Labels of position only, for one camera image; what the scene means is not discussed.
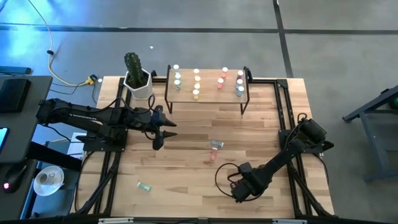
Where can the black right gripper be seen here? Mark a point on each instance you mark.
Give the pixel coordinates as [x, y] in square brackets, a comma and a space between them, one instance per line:
[248, 183]

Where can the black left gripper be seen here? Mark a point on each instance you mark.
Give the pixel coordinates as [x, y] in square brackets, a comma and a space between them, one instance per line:
[155, 124]

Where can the red pill bottle white cap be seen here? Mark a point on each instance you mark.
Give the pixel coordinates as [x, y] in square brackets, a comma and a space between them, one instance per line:
[220, 81]
[224, 69]
[213, 154]

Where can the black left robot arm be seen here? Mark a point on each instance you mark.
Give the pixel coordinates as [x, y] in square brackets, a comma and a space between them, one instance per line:
[77, 116]

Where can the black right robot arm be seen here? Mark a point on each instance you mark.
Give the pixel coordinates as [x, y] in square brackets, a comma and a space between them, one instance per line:
[286, 152]

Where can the wooden shelf black metal legs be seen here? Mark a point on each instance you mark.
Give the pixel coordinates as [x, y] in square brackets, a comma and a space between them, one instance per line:
[211, 96]

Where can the white faceted plant pot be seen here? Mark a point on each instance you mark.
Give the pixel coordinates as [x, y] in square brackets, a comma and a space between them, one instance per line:
[144, 91]

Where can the green cactus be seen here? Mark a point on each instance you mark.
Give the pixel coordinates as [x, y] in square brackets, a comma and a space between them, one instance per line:
[134, 68]

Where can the yellow plug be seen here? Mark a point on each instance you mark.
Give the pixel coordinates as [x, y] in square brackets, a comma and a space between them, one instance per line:
[90, 81]

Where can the white paper sheet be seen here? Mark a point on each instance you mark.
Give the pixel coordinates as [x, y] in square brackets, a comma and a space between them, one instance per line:
[74, 147]

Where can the black desk crossbar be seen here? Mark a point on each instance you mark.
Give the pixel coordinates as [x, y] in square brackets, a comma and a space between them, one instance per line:
[56, 157]

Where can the blue-grey metal cart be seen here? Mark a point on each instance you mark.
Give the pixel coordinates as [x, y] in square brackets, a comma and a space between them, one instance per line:
[368, 143]

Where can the small coffee cup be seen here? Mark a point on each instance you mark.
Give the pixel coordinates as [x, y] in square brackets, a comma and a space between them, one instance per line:
[43, 178]

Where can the black desk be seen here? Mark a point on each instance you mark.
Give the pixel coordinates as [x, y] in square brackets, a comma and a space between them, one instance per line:
[31, 140]

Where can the black flat box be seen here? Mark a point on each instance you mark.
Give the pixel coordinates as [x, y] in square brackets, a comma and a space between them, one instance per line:
[14, 95]

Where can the black computer mouse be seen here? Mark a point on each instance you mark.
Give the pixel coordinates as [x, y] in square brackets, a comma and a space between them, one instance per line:
[14, 177]

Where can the black bar-shaped device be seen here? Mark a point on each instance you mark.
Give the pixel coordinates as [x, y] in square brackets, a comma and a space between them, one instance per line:
[15, 70]

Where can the smartphone with lit screen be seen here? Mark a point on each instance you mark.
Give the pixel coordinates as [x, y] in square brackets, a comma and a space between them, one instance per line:
[2, 138]

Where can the silver metal bracket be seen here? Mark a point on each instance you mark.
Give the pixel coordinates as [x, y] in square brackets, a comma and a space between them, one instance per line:
[115, 220]
[289, 221]

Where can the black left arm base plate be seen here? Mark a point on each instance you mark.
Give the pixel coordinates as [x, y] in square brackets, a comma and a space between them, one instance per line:
[102, 146]

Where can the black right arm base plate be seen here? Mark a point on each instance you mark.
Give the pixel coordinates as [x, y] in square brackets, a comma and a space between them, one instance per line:
[325, 145]

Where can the black aluminium table frame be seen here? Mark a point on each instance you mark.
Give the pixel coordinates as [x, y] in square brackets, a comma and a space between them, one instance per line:
[171, 221]

